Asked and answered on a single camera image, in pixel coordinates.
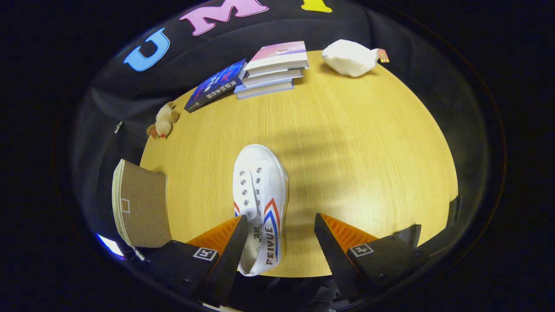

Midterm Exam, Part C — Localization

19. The blue-edged book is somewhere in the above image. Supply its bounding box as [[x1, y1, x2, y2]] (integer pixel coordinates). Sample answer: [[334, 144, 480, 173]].
[[234, 79, 294, 100]]

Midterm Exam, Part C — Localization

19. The brown dog plush toy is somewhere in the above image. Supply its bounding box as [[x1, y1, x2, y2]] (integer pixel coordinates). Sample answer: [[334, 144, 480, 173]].
[[146, 101, 180, 140]]

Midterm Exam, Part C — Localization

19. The beige fabric storage box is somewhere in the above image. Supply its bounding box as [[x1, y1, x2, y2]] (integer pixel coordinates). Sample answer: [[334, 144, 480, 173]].
[[112, 159, 173, 248]]

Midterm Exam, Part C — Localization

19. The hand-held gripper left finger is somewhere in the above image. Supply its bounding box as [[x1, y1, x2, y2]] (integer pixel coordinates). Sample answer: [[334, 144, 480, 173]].
[[143, 214, 250, 306]]

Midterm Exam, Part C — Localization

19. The glowing white screen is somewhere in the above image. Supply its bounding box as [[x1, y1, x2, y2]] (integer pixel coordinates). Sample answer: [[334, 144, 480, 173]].
[[96, 234, 124, 257]]

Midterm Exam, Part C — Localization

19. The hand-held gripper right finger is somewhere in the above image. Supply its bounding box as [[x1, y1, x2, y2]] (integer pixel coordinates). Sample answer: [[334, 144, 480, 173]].
[[314, 212, 430, 304]]

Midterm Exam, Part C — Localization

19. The dark blue book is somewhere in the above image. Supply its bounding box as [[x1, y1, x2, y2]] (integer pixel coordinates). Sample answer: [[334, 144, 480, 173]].
[[184, 58, 248, 113]]

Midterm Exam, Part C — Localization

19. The white plush toy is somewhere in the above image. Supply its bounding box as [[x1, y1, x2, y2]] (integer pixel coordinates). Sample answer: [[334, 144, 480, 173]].
[[322, 39, 390, 78]]

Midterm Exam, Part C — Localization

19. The pink cover book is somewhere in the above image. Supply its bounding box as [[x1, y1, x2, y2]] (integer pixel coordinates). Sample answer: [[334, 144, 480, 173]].
[[244, 41, 310, 78]]

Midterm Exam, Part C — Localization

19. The white book under pink book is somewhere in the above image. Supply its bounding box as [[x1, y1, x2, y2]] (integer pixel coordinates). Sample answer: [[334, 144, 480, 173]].
[[241, 68, 304, 88]]

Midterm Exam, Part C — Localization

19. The white canvas shoe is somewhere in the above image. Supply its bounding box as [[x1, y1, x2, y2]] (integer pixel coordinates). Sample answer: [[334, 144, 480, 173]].
[[232, 144, 289, 277]]

